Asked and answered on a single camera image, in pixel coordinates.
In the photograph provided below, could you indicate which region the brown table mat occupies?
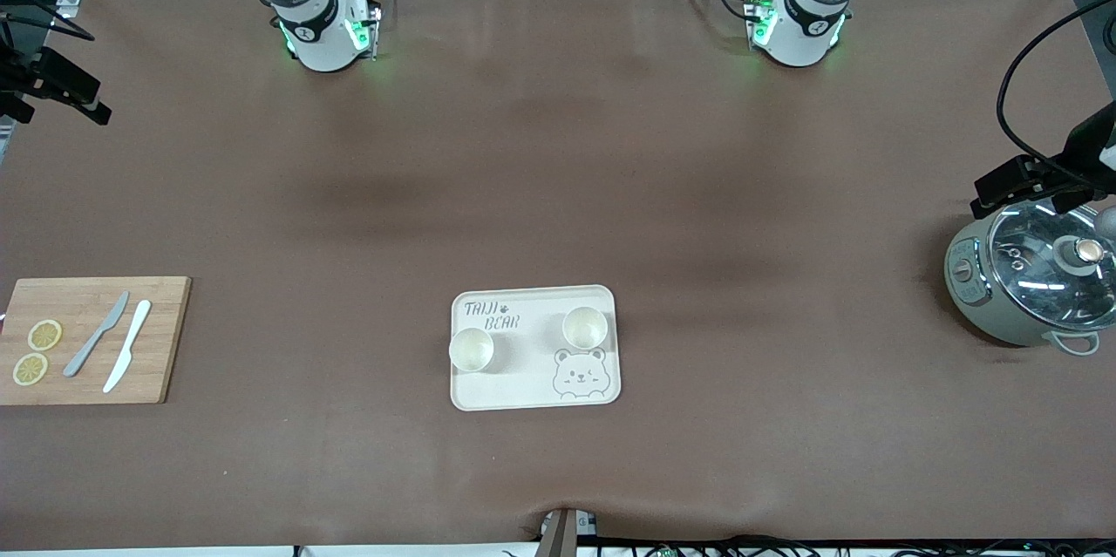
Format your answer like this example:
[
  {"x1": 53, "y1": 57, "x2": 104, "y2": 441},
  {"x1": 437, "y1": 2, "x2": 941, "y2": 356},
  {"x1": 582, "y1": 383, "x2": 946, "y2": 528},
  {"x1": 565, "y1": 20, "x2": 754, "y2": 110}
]
[{"x1": 0, "y1": 0, "x2": 1116, "y2": 551}]

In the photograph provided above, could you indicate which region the glass pot lid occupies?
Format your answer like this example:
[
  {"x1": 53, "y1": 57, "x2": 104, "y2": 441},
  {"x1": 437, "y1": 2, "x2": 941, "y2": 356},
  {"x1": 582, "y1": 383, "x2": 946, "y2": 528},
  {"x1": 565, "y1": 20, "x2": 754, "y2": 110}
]
[{"x1": 990, "y1": 201, "x2": 1116, "y2": 333}]

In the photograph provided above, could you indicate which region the white plastic knife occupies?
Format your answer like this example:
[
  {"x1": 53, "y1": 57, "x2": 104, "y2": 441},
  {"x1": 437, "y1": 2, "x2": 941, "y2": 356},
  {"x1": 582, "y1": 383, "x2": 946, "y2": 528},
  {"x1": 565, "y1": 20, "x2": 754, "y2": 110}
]
[{"x1": 103, "y1": 300, "x2": 153, "y2": 394}]

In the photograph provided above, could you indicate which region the beige bear print tray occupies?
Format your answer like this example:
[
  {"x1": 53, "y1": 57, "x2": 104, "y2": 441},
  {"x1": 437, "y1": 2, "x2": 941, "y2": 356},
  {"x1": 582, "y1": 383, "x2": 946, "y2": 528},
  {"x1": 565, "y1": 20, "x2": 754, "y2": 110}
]
[{"x1": 450, "y1": 284, "x2": 623, "y2": 412}]

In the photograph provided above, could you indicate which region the grey camera stand post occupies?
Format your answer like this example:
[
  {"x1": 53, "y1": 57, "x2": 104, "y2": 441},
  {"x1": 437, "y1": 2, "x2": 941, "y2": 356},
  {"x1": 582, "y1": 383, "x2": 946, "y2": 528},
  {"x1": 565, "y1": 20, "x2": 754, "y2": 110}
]
[{"x1": 536, "y1": 507, "x2": 598, "y2": 557}]

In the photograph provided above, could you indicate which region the grey plastic knife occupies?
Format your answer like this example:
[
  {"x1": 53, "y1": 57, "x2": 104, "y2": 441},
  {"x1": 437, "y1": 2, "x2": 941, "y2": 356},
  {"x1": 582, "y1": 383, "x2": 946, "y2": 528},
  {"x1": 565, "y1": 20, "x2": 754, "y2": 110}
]
[{"x1": 63, "y1": 291, "x2": 131, "y2": 378}]

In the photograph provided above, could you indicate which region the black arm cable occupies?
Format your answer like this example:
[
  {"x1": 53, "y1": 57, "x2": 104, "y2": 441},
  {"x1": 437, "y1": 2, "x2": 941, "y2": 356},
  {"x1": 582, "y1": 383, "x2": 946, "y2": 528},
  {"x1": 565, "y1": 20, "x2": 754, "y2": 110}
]
[
  {"x1": 0, "y1": 0, "x2": 95, "y2": 42},
  {"x1": 997, "y1": 0, "x2": 1116, "y2": 192}
]

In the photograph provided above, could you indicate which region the bamboo cutting board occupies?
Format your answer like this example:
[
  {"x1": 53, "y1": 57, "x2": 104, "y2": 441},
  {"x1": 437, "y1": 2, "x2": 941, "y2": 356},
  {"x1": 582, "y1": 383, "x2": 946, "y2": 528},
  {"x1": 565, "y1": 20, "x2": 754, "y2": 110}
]
[{"x1": 0, "y1": 276, "x2": 192, "y2": 406}]

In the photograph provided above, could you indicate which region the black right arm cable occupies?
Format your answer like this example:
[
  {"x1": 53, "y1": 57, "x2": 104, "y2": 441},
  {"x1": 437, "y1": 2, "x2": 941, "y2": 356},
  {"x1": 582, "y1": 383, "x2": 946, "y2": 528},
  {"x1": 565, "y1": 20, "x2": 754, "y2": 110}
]
[{"x1": 0, "y1": 0, "x2": 95, "y2": 42}]

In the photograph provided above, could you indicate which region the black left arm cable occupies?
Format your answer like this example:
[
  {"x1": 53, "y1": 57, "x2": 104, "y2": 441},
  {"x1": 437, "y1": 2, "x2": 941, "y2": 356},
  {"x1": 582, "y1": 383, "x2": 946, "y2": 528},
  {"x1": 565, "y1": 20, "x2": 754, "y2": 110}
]
[{"x1": 997, "y1": 0, "x2": 1116, "y2": 192}]

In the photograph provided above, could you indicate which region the white paper-like cup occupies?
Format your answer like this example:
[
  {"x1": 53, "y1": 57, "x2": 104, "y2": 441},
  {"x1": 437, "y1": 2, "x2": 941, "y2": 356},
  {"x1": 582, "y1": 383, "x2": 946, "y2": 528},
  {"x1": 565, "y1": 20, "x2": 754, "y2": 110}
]
[
  {"x1": 448, "y1": 328, "x2": 495, "y2": 372},
  {"x1": 561, "y1": 306, "x2": 609, "y2": 350}
]

